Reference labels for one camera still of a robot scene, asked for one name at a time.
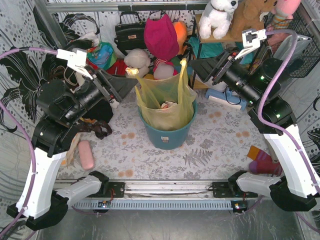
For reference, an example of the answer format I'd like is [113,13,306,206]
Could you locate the yellow plastic trash bag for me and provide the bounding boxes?
[126,58,197,131]

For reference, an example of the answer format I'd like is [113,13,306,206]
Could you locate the teal plastic trash bin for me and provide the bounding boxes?
[138,100,198,150]

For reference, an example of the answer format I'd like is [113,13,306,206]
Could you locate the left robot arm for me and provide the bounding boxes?
[7,67,138,231]

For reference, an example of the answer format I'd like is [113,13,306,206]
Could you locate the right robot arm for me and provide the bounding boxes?
[189,49,320,212]

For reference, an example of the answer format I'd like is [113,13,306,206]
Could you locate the cream canvas tote bag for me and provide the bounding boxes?
[63,67,85,92]

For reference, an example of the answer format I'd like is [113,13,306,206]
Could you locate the crumpled paper trash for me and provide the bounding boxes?
[161,101,177,109]

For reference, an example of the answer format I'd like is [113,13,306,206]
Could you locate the magenta cloth bag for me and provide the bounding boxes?
[143,13,179,60]

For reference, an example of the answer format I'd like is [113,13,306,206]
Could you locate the red cloth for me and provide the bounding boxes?
[106,59,128,76]

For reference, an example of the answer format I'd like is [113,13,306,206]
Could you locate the teal folded cloth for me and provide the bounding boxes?
[188,37,254,65]

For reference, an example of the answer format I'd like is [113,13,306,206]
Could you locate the black cloth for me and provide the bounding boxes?
[82,99,114,123]

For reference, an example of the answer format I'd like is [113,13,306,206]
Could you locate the blue lint roller mop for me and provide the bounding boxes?
[205,88,247,111]

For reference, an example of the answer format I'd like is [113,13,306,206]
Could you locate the rainbow striped cloth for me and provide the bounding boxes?
[143,57,195,81]

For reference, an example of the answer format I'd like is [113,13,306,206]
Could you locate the colourful patterned cloth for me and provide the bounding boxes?
[86,42,117,71]

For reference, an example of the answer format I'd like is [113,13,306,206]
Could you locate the white fluffy plush lamb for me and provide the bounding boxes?
[124,48,151,78]

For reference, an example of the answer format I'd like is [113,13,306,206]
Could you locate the brown patterned handbag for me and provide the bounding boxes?
[76,120,113,140]

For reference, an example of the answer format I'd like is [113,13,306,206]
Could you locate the pink doll striped clothes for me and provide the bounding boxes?
[153,58,178,80]

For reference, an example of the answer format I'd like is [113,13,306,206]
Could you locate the black hat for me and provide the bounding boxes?
[63,39,94,52]

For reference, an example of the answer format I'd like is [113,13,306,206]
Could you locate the black leather handbag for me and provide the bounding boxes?
[114,11,147,56]

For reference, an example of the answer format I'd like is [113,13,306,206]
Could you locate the white plush dog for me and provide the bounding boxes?
[198,0,238,40]

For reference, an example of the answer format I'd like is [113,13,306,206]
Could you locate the brown teddy bear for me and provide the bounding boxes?
[230,0,278,40]

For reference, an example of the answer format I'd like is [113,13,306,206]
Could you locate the pink soft object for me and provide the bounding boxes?
[78,140,95,171]

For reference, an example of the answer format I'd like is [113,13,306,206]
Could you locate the silver foil pouch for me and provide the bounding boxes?
[274,34,312,63]

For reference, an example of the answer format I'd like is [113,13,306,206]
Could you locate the orange white checked towel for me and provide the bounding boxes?
[60,133,82,167]

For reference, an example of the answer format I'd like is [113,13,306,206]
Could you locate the pink plush toy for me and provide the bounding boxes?
[270,0,301,29]

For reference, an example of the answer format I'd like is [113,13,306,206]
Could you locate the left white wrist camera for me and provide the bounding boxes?
[56,49,97,80]

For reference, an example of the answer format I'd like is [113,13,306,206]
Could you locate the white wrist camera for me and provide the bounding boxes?
[56,49,97,80]
[235,28,267,60]

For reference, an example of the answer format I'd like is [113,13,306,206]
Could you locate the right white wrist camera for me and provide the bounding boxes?
[235,28,267,60]

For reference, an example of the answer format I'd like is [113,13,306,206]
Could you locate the black wire basket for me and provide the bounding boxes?
[262,11,320,78]

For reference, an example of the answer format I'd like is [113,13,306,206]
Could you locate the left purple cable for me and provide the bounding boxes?
[0,47,61,236]

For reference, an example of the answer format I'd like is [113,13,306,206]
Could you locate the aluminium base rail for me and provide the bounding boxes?
[53,179,258,201]

